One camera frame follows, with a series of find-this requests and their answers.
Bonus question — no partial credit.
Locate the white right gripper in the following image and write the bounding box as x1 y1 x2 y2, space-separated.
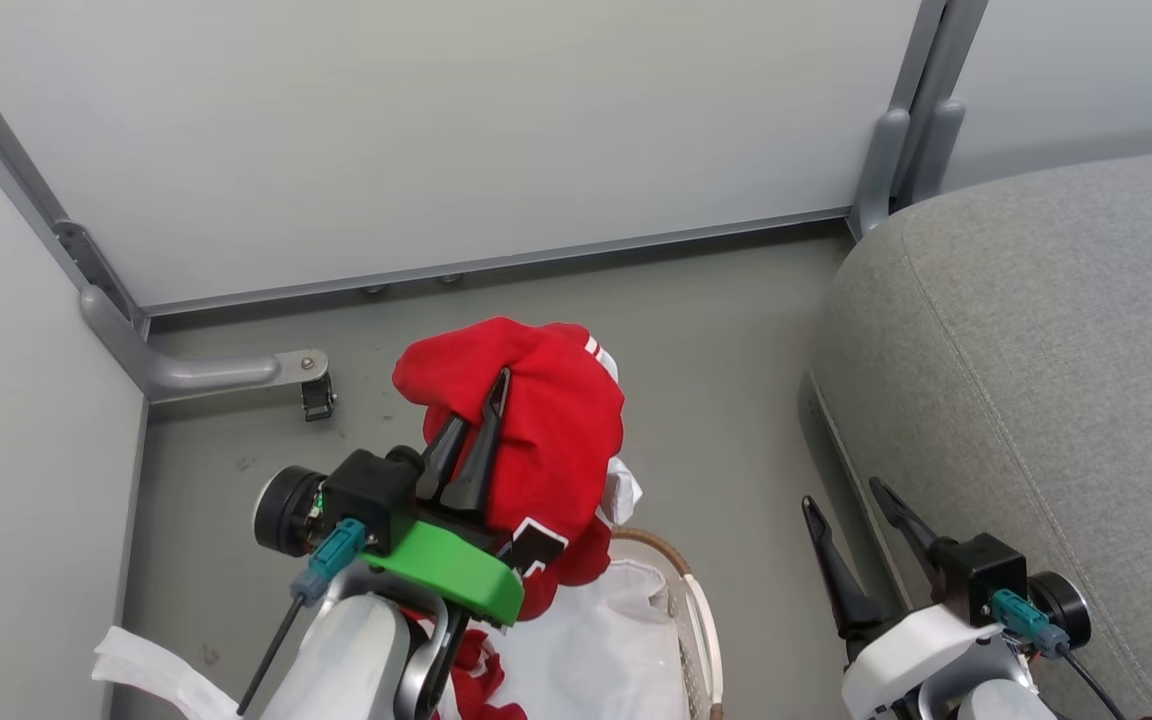
802 477 1005 720

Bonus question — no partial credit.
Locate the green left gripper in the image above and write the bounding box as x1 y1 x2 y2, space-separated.
361 367 527 628

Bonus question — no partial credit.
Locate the red sports jersey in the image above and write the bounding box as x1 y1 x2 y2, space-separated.
393 317 644 720

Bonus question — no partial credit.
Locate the white laundry basket brown rim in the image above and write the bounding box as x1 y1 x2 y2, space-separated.
606 527 725 720

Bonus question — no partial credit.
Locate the white basket liner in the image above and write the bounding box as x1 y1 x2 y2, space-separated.
486 560 693 720

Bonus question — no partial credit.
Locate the black caster wheel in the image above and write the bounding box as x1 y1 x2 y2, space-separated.
301 372 337 422

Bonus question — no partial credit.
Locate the grey fabric sofa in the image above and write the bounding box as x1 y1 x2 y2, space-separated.
798 143 1152 720

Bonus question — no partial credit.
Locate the grey partition foot bar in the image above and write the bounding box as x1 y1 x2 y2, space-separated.
79 285 330 394

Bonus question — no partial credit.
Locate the white cloth strip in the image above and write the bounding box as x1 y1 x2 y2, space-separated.
91 626 242 720

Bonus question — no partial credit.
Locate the right cable with teal plug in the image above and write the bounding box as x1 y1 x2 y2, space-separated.
989 588 1129 720

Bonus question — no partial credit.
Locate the cable with teal plug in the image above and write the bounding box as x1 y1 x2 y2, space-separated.
989 588 1129 720
236 518 369 717

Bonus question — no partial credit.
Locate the left cable with teal plug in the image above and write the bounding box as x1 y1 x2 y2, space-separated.
236 518 369 717

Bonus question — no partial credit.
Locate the grey partition bottom rail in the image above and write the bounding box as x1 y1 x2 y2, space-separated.
141 207 853 319

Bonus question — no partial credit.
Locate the grey double partition post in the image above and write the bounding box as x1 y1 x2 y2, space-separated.
848 0 989 241

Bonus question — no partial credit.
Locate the grey partition corner post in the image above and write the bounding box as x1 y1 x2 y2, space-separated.
0 20 149 331

